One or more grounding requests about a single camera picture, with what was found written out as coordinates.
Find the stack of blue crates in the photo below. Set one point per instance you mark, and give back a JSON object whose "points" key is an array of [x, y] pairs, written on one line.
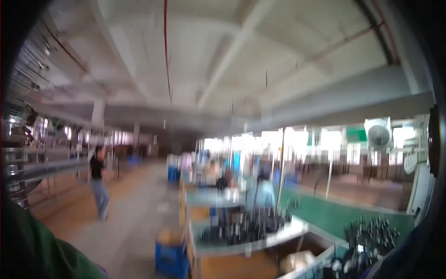
{"points": [[173, 173]]}

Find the pile of dark metal parts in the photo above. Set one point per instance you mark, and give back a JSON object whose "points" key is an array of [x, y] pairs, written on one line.
{"points": [[371, 233], [244, 225]]}

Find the row of bright windows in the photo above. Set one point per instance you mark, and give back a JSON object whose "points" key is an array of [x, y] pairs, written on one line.
{"points": [[313, 143]]}

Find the red ceiling pipe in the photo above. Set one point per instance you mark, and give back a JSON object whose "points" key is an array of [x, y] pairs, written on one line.
{"points": [[167, 52]]}

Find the green conveyor belt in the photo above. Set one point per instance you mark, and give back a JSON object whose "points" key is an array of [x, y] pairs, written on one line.
{"points": [[327, 212]]}

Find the blue plastic crate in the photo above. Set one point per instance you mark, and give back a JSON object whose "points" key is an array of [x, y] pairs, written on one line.
{"points": [[171, 260]]}

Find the metal assembly line rack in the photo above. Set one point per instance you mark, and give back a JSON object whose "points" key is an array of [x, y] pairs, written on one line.
{"points": [[38, 164]]}

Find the person's body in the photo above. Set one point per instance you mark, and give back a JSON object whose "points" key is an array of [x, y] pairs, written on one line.
{"points": [[31, 251]]}

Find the work table with wooden frame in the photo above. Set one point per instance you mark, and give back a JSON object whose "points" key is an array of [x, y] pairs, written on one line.
{"points": [[226, 251]]}

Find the white wall fan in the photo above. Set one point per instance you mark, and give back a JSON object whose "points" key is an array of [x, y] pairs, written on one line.
{"points": [[378, 134]]}

